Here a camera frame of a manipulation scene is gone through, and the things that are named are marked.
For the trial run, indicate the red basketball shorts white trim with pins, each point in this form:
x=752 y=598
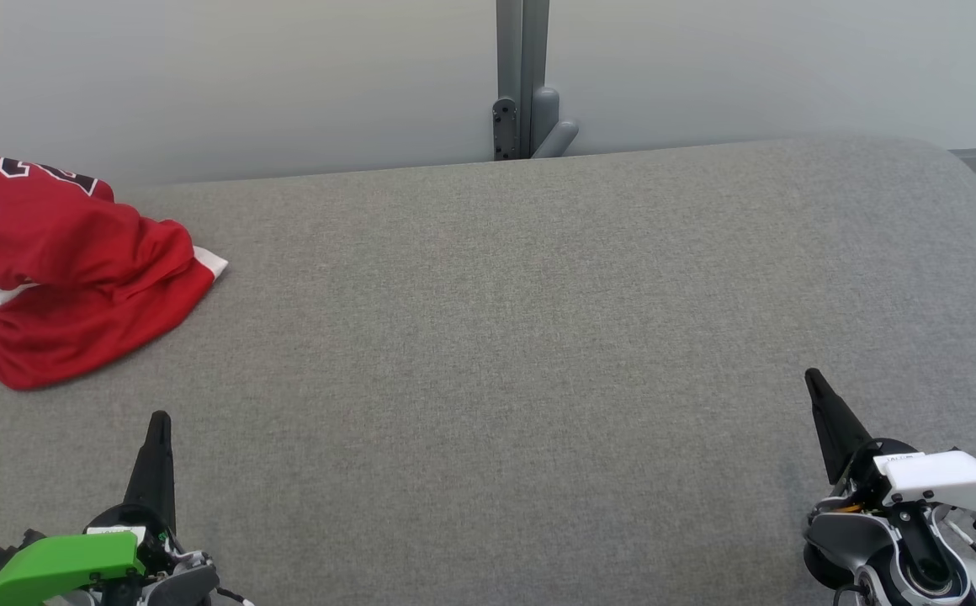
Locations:
x=101 y=311

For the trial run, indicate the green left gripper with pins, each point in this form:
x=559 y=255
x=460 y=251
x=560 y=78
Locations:
x=67 y=564

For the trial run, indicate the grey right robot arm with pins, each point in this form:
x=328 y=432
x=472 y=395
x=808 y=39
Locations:
x=846 y=532

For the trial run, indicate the dark grey hinge bracket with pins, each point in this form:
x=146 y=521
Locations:
x=505 y=126

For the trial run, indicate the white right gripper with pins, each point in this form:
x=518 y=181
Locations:
x=951 y=480

